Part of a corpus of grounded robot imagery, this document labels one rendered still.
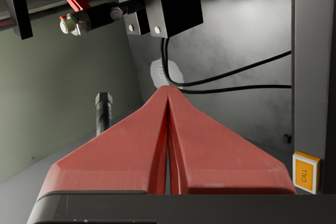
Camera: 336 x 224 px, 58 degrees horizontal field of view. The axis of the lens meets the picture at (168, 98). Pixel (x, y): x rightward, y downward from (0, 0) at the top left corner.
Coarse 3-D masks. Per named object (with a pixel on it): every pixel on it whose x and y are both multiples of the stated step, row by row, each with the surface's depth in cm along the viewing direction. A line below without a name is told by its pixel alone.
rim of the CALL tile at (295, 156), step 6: (294, 156) 38; (300, 156) 38; (294, 162) 39; (312, 162) 37; (294, 168) 39; (294, 174) 39; (294, 180) 40; (300, 186) 40; (312, 186) 38; (312, 192) 39
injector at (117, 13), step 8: (128, 0) 43; (136, 0) 44; (88, 8) 39; (96, 8) 39; (104, 8) 40; (112, 8) 40; (120, 8) 41; (128, 8) 43; (136, 8) 44; (72, 16) 37; (80, 16) 38; (88, 16) 38; (96, 16) 39; (104, 16) 40; (112, 16) 39; (120, 16) 39; (88, 24) 39; (96, 24) 40; (104, 24) 41; (72, 32) 39
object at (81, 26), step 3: (78, 24) 36; (81, 24) 36; (84, 24) 36; (78, 27) 36; (81, 27) 36; (84, 27) 37; (78, 30) 36; (81, 30) 36; (84, 30) 37; (87, 30) 37; (81, 33) 37; (84, 33) 37
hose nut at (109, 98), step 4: (100, 92) 40; (104, 92) 40; (96, 96) 40; (100, 96) 39; (104, 96) 39; (108, 96) 39; (96, 100) 39; (100, 100) 39; (104, 100) 39; (108, 100) 39; (96, 104) 39
